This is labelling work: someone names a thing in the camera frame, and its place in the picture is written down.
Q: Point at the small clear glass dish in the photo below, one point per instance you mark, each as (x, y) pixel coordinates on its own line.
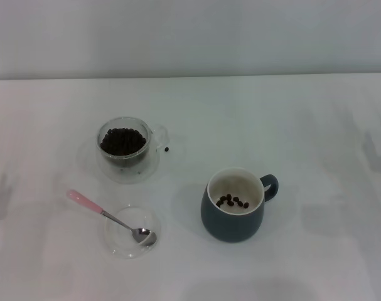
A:
(124, 244)

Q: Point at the few scooped coffee beans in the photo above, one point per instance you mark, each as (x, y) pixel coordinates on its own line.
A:
(224, 200)

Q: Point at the coffee bean pile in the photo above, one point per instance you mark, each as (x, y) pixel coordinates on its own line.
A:
(122, 142)

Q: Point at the dark green ceramic mug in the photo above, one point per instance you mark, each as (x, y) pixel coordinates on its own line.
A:
(228, 225)

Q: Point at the double-wall glass cup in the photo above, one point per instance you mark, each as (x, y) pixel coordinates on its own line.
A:
(152, 138)

